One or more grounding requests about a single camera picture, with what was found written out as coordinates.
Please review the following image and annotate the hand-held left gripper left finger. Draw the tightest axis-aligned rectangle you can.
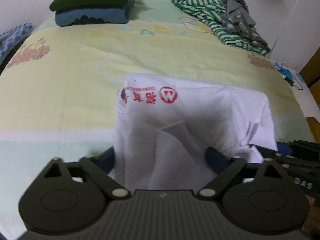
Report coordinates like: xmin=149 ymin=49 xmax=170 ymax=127
xmin=44 ymin=146 xmax=130 ymax=198

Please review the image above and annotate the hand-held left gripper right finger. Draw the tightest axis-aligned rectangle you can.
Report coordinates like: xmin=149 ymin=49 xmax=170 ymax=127
xmin=196 ymin=147 xmax=285 ymax=198

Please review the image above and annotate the blue checkered cloth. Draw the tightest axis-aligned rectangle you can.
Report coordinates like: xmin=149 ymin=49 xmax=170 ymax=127
xmin=0 ymin=23 xmax=34 ymax=65

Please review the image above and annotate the green white striped shirt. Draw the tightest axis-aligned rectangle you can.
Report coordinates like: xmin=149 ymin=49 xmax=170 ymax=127
xmin=171 ymin=0 xmax=270 ymax=57

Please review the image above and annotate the dark green folded garment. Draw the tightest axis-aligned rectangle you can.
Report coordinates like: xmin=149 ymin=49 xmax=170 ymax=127
xmin=49 ymin=0 xmax=133 ymax=12

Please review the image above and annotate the grey knitted sweater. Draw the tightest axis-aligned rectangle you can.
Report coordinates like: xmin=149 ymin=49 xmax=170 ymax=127
xmin=217 ymin=0 xmax=270 ymax=52

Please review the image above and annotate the pastel printed blanket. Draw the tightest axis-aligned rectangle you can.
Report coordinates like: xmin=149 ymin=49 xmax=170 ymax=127
xmin=0 ymin=0 xmax=315 ymax=238

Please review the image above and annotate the wooden door frame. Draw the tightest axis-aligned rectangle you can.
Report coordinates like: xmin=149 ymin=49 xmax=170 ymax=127
xmin=299 ymin=47 xmax=320 ymax=140

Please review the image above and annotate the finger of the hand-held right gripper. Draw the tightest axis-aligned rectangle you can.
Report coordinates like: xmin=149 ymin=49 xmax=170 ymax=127
xmin=250 ymin=144 xmax=320 ymax=167
xmin=276 ymin=140 xmax=320 ymax=155

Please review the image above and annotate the white polo shirt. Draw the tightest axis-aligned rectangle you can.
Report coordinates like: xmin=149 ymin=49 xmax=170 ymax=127
xmin=114 ymin=73 xmax=278 ymax=190

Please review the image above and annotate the white desk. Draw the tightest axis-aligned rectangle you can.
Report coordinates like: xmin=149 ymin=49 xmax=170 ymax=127
xmin=271 ymin=60 xmax=320 ymax=123

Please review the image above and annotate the blue folded garment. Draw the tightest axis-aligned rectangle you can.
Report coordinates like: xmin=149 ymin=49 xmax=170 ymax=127
xmin=54 ymin=5 xmax=130 ymax=27

